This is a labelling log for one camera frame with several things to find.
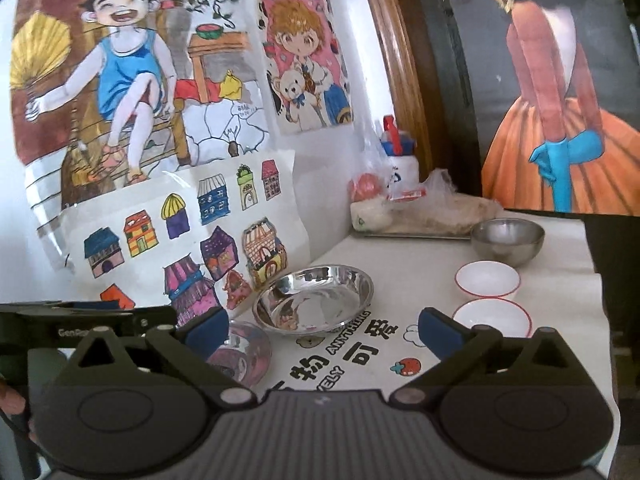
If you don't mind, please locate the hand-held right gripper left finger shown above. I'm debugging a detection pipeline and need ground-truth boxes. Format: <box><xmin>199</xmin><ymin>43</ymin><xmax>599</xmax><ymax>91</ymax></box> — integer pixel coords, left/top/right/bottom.
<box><xmin>67</xmin><ymin>306</ymin><xmax>256</xmax><ymax>408</ymax></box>

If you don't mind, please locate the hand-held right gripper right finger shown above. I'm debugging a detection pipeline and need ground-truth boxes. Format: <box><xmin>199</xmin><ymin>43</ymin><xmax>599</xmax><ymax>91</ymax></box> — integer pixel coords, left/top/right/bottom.
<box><xmin>390</xmin><ymin>306</ymin><xmax>581</xmax><ymax>407</ymax></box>

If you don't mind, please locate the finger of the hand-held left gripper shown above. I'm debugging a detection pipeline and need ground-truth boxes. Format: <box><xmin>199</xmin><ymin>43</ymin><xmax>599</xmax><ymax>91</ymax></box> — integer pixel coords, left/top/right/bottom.
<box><xmin>132</xmin><ymin>306</ymin><xmax>179</xmax><ymax>335</ymax></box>

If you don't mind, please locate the stainless steel plate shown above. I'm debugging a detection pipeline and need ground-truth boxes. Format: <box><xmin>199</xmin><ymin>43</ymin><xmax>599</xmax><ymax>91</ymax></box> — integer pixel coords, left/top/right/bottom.
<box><xmin>252</xmin><ymin>267</ymin><xmax>375</xmax><ymax>335</ymax></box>
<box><xmin>206</xmin><ymin>322</ymin><xmax>274</xmax><ymax>387</ymax></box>

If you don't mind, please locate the white bowl red rim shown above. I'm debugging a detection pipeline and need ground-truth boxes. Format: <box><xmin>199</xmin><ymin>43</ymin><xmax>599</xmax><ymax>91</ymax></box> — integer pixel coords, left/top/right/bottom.
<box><xmin>454</xmin><ymin>260</ymin><xmax>521</xmax><ymax>297</ymax></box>
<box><xmin>452</xmin><ymin>298</ymin><xmax>532</xmax><ymax>339</ymax></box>

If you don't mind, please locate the stainless steel bowl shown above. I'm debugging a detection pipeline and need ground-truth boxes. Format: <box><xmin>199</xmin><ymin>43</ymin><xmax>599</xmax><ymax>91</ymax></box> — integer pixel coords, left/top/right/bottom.
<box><xmin>470</xmin><ymin>218</ymin><xmax>546</xmax><ymax>267</ymax></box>

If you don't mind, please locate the person's left hand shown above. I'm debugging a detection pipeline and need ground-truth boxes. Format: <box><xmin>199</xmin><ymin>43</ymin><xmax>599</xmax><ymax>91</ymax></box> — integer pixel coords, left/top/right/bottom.
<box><xmin>0</xmin><ymin>380</ymin><xmax>38</xmax><ymax>443</ymax></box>

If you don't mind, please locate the white printed tablecloth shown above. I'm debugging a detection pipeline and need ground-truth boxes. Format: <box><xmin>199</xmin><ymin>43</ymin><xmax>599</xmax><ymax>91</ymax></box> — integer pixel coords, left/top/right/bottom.
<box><xmin>250</xmin><ymin>209</ymin><xmax>624</xmax><ymax>413</ymax></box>

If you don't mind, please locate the colourful houses drawing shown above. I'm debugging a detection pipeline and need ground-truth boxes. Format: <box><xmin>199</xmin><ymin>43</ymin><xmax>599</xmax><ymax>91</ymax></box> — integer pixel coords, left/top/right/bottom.
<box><xmin>25</xmin><ymin>151</ymin><xmax>307</xmax><ymax>330</ymax></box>

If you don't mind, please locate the steel tray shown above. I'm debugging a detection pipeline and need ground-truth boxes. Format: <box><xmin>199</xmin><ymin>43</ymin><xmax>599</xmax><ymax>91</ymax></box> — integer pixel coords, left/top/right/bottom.
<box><xmin>349</xmin><ymin>227</ymin><xmax>482</xmax><ymax>241</ymax></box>

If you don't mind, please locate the clear plastic food bag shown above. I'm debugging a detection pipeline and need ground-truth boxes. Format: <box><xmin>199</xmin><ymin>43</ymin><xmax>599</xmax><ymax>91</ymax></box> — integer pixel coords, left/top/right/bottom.
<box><xmin>350</xmin><ymin>125</ymin><xmax>504</xmax><ymax>237</ymax></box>

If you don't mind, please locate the white food packet green mark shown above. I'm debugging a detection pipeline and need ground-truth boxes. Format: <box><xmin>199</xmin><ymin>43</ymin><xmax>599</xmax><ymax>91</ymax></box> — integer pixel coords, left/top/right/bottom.
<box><xmin>350</xmin><ymin>202</ymin><xmax>393</xmax><ymax>234</ymax></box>

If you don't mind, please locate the red tomato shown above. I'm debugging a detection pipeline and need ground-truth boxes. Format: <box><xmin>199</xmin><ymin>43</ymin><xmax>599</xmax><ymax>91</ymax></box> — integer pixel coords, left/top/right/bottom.
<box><xmin>352</xmin><ymin>173</ymin><xmax>382</xmax><ymax>204</ymax></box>

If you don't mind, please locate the white bottle blue red lid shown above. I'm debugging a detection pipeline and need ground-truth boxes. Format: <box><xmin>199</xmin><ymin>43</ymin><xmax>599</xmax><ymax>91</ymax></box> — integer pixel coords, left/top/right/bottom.
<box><xmin>379</xmin><ymin>115</ymin><xmax>420</xmax><ymax>200</ymax></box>

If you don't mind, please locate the orange dress figure painting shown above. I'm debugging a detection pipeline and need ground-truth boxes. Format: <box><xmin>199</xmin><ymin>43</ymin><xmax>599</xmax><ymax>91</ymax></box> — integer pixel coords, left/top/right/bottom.
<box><xmin>435</xmin><ymin>0</ymin><xmax>640</xmax><ymax>214</ymax></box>

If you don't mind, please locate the laughing child drawing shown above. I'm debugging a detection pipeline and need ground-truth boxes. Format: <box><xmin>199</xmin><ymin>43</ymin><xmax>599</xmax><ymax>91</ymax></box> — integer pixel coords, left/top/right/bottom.
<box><xmin>10</xmin><ymin>0</ymin><xmax>274</xmax><ymax>211</ymax></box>

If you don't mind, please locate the teddy bear figure drawing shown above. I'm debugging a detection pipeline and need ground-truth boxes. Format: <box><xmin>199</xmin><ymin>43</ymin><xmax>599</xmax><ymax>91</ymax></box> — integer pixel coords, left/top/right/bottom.
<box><xmin>257</xmin><ymin>0</ymin><xmax>356</xmax><ymax>137</ymax></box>

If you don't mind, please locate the wooden wall trim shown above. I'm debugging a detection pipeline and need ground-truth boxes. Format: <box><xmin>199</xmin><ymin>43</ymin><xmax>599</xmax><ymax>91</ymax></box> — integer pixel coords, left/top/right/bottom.
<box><xmin>356</xmin><ymin>0</ymin><xmax>437</xmax><ymax>173</ymax></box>

